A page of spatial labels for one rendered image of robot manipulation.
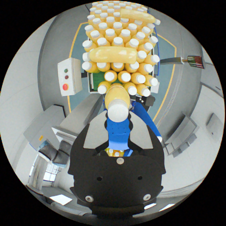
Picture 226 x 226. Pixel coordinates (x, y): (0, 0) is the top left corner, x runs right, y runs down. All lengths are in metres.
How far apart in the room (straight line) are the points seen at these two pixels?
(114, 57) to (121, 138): 0.32
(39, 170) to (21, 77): 2.46
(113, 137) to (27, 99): 2.73
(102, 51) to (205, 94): 3.70
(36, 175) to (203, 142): 3.77
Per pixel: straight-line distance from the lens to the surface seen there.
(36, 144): 1.74
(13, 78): 2.65
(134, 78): 0.34
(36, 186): 0.54
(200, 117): 3.51
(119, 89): 0.16
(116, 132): 0.33
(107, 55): 0.24
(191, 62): 0.46
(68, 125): 0.64
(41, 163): 0.54
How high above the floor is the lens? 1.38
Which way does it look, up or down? 57 degrees down
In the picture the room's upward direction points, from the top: 174 degrees counter-clockwise
